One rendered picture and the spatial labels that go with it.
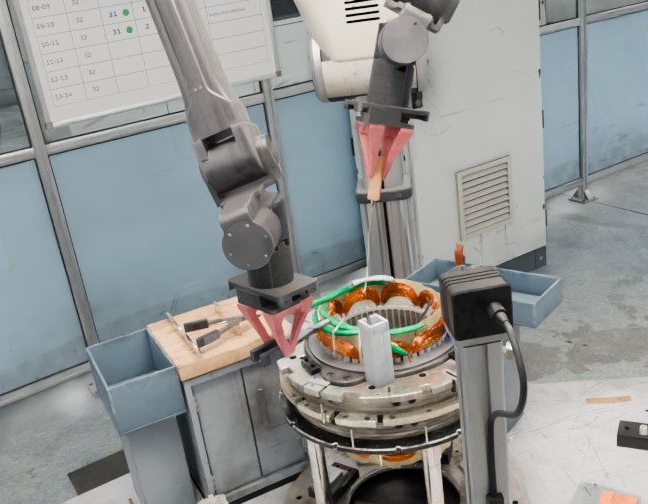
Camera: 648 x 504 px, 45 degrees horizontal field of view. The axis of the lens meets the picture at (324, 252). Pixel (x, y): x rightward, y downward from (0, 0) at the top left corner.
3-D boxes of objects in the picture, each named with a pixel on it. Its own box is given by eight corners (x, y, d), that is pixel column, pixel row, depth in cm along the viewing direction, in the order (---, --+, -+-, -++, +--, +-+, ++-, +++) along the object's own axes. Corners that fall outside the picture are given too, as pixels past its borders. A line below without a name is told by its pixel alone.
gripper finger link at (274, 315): (281, 370, 95) (271, 300, 91) (244, 354, 100) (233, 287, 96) (320, 348, 99) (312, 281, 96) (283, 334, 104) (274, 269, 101)
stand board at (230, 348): (181, 382, 120) (178, 368, 119) (149, 337, 136) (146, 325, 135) (297, 340, 127) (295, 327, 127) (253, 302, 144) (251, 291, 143)
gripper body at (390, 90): (429, 126, 104) (438, 69, 102) (356, 115, 101) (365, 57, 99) (410, 122, 110) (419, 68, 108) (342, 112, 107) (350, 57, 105)
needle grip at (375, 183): (374, 200, 106) (380, 156, 105) (364, 198, 107) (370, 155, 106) (381, 200, 107) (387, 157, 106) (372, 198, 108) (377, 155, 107)
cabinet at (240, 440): (213, 516, 130) (182, 381, 120) (180, 460, 145) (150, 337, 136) (317, 471, 137) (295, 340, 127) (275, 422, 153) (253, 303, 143)
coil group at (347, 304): (347, 320, 118) (344, 295, 116) (342, 316, 119) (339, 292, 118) (382, 308, 120) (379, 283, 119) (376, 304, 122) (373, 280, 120)
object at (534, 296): (565, 421, 141) (562, 277, 130) (540, 453, 133) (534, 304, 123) (446, 388, 156) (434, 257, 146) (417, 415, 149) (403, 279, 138)
